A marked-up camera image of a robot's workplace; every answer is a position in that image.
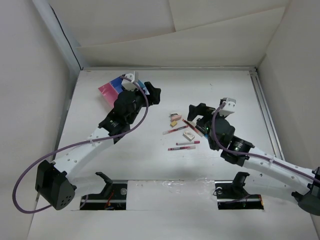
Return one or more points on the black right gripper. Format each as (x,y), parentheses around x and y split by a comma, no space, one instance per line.
(201,109)

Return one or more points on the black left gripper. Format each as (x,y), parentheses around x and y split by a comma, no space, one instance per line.
(154,92)

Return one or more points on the red pen dark barrel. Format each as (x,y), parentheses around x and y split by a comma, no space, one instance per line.
(193,127)

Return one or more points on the white eraser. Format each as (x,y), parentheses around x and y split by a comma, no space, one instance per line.
(189,136)

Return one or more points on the yellow eraser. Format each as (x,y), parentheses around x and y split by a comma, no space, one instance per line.
(174,123)

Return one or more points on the white pen pink cap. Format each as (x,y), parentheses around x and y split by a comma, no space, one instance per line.
(195,142)

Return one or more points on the red gel pen clear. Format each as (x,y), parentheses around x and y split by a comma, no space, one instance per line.
(175,130)

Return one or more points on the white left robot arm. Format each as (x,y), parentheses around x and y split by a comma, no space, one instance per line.
(58,181)

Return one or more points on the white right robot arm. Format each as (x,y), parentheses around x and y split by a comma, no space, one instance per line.
(277,178)

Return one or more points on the light blue drawer box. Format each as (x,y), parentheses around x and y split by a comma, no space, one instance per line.
(143,87)

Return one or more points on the dark blue drawer box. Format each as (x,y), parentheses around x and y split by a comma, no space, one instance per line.
(117,84)

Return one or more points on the pink drawer box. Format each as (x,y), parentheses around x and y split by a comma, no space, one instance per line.
(109,94)

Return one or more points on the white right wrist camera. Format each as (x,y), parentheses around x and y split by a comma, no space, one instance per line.
(229,106)

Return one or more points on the aluminium rail back edge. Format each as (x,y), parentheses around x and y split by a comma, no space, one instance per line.
(174,68)

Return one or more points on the aluminium rail edge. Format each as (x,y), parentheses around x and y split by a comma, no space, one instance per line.
(266,114)
(174,68)

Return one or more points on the aluminium rail right edge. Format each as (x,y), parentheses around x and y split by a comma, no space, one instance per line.
(266,114)

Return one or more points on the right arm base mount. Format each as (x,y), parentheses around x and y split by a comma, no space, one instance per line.
(231,195)

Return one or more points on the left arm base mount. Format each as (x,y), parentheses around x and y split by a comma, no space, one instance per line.
(112,197)

